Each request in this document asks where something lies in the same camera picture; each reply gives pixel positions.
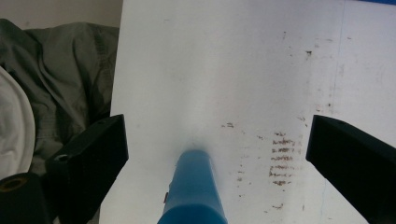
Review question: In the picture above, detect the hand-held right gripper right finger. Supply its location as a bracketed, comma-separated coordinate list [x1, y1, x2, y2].
[305, 114, 396, 224]

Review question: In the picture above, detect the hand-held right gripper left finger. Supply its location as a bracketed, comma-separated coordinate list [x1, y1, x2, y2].
[45, 114, 129, 224]

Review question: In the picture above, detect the blue plastic cylinder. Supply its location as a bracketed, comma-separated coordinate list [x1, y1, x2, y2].
[157, 148, 229, 224]

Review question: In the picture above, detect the white garment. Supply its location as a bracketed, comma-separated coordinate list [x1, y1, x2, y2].
[0, 66, 36, 181]

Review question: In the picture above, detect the grey-green clothing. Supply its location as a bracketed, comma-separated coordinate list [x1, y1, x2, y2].
[0, 18, 120, 176]

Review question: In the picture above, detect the blue edge strip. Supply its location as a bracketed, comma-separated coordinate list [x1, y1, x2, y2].
[358, 0, 396, 6]

